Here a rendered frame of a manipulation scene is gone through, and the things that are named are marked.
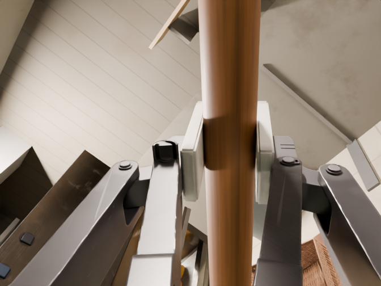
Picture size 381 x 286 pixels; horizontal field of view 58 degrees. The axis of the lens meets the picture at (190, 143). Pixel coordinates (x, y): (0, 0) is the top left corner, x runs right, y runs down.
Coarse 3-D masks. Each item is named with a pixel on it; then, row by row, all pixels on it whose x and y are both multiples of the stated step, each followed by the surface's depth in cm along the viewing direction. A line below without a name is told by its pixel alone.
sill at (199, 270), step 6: (198, 246) 217; (204, 246) 213; (198, 252) 212; (204, 252) 209; (198, 258) 206; (204, 258) 205; (198, 264) 200; (204, 264) 202; (198, 270) 196; (204, 270) 198; (198, 276) 192; (192, 282) 193; (198, 282) 189
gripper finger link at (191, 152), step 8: (200, 104) 22; (200, 112) 20; (192, 120) 19; (200, 120) 19; (192, 128) 18; (200, 128) 19; (192, 136) 17; (200, 136) 18; (184, 144) 17; (192, 144) 17; (200, 144) 18; (184, 152) 16; (192, 152) 16; (200, 152) 18; (184, 160) 16; (192, 160) 16; (200, 160) 18; (184, 168) 17; (192, 168) 16; (200, 168) 18; (184, 176) 17; (192, 176) 17; (200, 176) 18; (184, 184) 17; (192, 184) 17; (200, 184) 18; (184, 192) 17; (192, 192) 17; (192, 200) 17
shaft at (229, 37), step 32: (224, 0) 15; (256, 0) 16; (224, 32) 16; (256, 32) 16; (224, 64) 16; (256, 64) 17; (224, 96) 17; (256, 96) 18; (224, 128) 18; (224, 160) 19; (224, 192) 20; (224, 224) 21; (224, 256) 22
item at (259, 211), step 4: (256, 204) 339; (260, 204) 341; (264, 204) 343; (256, 208) 339; (260, 208) 341; (264, 208) 342; (256, 212) 340; (260, 212) 341; (264, 212) 342; (256, 216) 341; (260, 216) 341; (264, 216) 342; (256, 220) 342; (260, 220) 342; (264, 220) 343; (256, 224) 344; (260, 224) 344; (256, 228) 347; (260, 228) 346; (256, 232) 350; (260, 232) 349; (256, 236) 357; (260, 236) 354; (260, 240) 363
